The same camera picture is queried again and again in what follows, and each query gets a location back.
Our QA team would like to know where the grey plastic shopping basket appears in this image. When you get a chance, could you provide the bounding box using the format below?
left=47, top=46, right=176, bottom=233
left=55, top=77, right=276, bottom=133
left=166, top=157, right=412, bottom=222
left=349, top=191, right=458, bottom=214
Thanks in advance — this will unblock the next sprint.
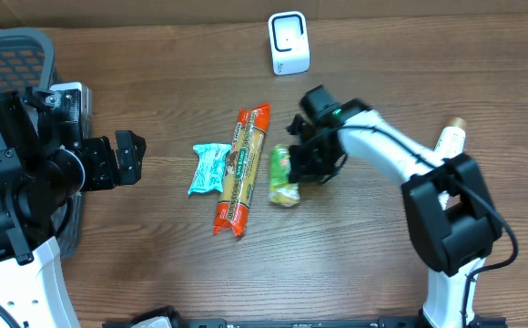
left=0, top=27, right=92, bottom=260

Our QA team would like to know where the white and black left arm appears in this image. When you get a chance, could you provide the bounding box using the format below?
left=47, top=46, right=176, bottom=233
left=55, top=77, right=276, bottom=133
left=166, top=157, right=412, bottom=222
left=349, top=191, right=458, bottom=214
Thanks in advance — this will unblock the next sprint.
left=0, top=87, right=147, bottom=327

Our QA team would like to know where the green snack packet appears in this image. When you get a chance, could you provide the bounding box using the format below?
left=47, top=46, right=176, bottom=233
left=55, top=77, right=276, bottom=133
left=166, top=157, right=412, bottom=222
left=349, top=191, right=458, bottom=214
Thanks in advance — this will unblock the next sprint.
left=269, top=145, right=300, bottom=207

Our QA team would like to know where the mint green wipes packet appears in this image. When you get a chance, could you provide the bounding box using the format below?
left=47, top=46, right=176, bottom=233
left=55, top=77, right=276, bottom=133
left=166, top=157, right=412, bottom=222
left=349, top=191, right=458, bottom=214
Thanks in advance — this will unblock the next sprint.
left=188, top=143, right=231, bottom=195

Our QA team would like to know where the white tube with gold cap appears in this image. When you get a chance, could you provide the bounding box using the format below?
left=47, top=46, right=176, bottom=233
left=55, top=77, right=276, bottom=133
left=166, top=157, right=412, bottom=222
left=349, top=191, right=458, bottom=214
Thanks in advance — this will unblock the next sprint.
left=434, top=118, right=467, bottom=159

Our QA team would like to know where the white barcode scanner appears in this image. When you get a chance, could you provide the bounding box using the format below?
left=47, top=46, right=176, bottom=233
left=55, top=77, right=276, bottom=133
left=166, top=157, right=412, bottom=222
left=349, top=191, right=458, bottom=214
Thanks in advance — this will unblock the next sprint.
left=268, top=11, right=310, bottom=76

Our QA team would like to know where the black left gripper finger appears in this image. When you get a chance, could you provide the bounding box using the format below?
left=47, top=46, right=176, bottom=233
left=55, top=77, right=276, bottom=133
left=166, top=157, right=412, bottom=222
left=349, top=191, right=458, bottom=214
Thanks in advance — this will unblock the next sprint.
left=115, top=130, right=147, bottom=159
left=117, top=148, right=143, bottom=185

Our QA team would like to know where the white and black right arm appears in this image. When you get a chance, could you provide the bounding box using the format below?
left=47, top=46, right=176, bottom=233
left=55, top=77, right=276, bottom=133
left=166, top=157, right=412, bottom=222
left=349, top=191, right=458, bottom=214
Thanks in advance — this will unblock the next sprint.
left=287, top=99, right=502, bottom=327

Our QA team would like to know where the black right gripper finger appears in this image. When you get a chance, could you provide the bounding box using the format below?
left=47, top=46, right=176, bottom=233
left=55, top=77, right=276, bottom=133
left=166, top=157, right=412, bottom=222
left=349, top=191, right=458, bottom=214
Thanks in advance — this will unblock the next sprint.
left=286, top=114, right=312, bottom=139
left=288, top=145, right=303, bottom=183

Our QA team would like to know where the orange spaghetti packet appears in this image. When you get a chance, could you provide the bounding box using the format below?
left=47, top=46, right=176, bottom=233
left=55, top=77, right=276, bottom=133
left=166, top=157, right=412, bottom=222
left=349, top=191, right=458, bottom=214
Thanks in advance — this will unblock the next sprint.
left=213, top=104, right=270, bottom=237

